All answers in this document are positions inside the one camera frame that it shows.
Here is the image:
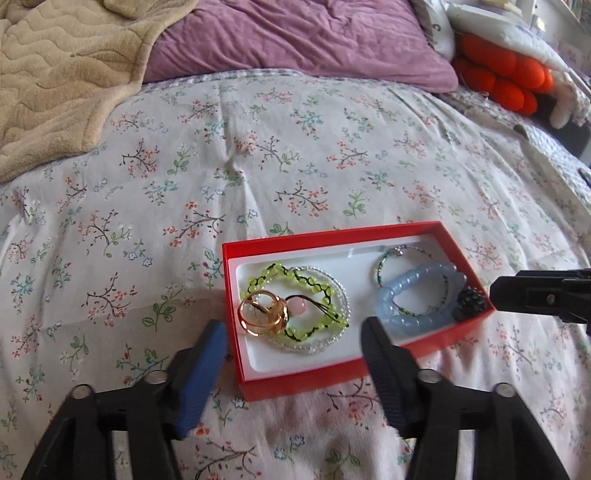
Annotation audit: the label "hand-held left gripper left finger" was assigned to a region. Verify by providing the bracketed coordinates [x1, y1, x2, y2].
[21, 320, 228, 480]

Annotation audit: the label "beige quilted blanket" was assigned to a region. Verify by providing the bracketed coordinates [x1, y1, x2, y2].
[0, 0, 198, 184]

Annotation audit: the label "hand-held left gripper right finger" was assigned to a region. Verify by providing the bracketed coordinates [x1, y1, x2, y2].
[360, 316, 571, 480]

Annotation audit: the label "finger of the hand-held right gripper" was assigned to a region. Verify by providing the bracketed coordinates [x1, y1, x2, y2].
[489, 269, 591, 324]

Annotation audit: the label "orange and white plush toy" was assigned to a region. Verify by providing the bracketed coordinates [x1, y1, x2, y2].
[411, 0, 591, 131]

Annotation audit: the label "floral bedspread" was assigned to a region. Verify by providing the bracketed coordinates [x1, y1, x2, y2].
[0, 69, 591, 480]

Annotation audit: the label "gold linked rings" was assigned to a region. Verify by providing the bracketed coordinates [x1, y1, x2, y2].
[238, 290, 291, 334]

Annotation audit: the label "clear bead bracelet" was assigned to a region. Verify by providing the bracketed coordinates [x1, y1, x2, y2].
[257, 265, 352, 356]

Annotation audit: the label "red cardboard box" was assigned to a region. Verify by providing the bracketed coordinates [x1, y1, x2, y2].
[222, 220, 495, 402]

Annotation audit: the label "purple pillow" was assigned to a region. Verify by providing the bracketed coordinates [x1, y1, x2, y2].
[143, 0, 459, 93]

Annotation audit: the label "light blue bead bracelet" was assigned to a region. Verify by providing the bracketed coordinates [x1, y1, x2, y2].
[376, 262, 468, 329]

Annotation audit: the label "green bead cord bracelet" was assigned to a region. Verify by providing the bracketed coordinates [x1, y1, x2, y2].
[240, 262, 341, 343]

